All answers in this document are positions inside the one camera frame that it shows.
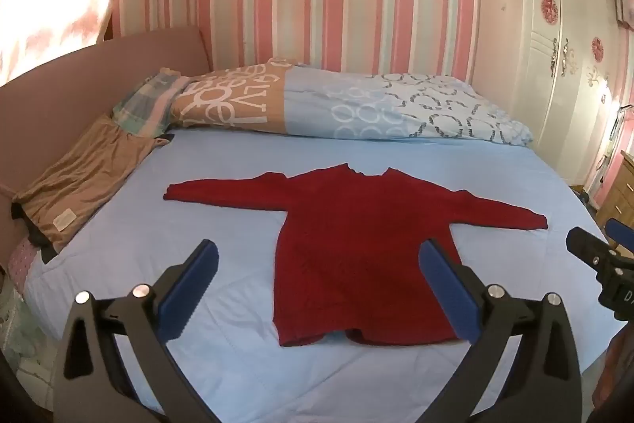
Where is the pink dotted cloth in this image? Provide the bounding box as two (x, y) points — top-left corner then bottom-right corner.
(6, 237), (50, 301)

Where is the red knit sweater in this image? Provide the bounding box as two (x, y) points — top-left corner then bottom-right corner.
(163, 163), (549, 348)

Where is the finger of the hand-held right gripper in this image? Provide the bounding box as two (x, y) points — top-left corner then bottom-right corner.
(607, 219), (634, 251)
(566, 227), (620, 278)

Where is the person's right forearm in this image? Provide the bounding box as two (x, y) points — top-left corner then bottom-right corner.
(594, 329), (634, 409)

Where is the wooden dresser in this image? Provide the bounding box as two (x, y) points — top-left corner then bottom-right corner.
(592, 150), (634, 245)

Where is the white wardrobe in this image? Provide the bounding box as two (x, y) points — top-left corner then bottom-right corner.
(470, 0), (634, 188)

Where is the brown cloth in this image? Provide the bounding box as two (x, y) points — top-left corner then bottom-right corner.
(12, 113), (174, 255)

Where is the pink padded headboard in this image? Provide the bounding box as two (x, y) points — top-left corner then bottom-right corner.
(0, 25), (214, 275)

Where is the folded ring-printed quilt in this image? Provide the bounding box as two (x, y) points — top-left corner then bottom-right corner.
(168, 59), (535, 149)

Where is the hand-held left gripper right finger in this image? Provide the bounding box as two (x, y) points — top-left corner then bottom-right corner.
(418, 239), (582, 423)

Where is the plaid pillow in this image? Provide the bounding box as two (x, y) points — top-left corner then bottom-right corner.
(111, 69), (191, 139)

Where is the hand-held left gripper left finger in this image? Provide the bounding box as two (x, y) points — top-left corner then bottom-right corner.
(52, 239), (220, 423)

